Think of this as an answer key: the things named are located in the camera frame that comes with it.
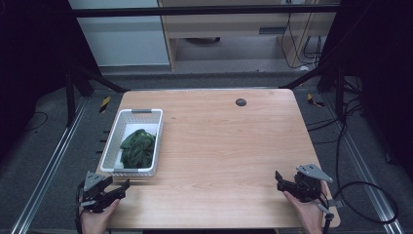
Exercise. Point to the person's right hand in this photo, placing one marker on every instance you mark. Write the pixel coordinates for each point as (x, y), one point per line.
(308, 216)

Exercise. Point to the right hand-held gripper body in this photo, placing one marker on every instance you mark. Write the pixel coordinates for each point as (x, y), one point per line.
(308, 185)

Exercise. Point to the aluminium floor rail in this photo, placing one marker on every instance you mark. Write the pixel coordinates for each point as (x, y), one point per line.
(48, 169)
(363, 172)

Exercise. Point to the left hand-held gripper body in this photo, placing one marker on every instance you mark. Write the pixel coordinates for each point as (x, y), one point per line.
(97, 195)

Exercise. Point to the black horizontal frame bar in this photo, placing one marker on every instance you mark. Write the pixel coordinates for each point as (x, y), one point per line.
(195, 11)

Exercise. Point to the black curtain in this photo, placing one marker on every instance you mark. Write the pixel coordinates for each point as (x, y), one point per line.
(383, 65)
(32, 65)

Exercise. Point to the grey round table grommet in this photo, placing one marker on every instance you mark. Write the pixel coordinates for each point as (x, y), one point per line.
(241, 102)

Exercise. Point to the person's left hand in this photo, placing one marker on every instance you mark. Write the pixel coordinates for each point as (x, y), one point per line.
(95, 221)

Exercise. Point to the white plastic basket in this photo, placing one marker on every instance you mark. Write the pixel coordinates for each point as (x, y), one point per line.
(123, 130)

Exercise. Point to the light wooden desk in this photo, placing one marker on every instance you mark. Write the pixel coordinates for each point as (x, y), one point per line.
(227, 27)

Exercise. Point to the dark green cloth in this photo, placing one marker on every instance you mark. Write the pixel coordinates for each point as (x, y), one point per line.
(139, 149)

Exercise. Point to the black metal stand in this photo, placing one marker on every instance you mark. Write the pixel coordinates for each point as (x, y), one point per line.
(69, 97)
(339, 94)

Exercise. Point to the white cabinet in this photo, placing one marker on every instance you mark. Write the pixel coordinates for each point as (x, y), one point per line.
(123, 42)

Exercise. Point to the yellow black striped tape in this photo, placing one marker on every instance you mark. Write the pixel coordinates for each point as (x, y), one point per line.
(313, 100)
(104, 104)

